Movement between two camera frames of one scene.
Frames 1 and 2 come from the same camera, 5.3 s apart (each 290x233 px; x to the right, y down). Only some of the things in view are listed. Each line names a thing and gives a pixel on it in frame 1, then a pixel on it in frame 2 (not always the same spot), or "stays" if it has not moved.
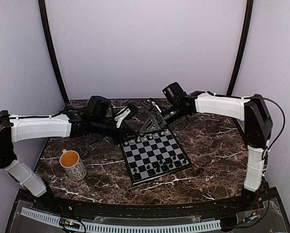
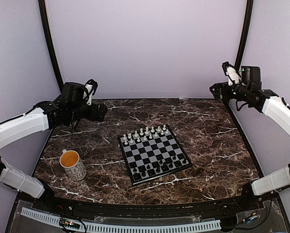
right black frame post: x=247 y=24 stays
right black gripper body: x=175 y=115 → x=241 y=94
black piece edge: x=136 y=175 stays
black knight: x=177 y=163 stays
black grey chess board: x=150 y=156 stays
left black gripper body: x=99 y=126 → x=78 y=113
